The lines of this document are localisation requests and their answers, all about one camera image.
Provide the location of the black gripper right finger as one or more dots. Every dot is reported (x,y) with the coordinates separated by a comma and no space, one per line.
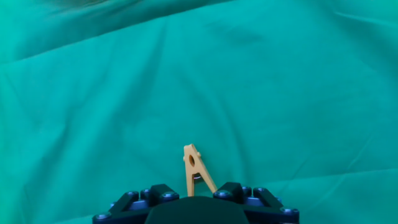
(267,208)

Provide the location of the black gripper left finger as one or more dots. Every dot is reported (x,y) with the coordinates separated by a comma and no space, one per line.
(124,208)

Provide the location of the yellow plastic clamp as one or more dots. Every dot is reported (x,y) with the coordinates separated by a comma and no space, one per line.
(192,174)

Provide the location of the green cloth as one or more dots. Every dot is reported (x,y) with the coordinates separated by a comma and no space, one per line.
(217,93)

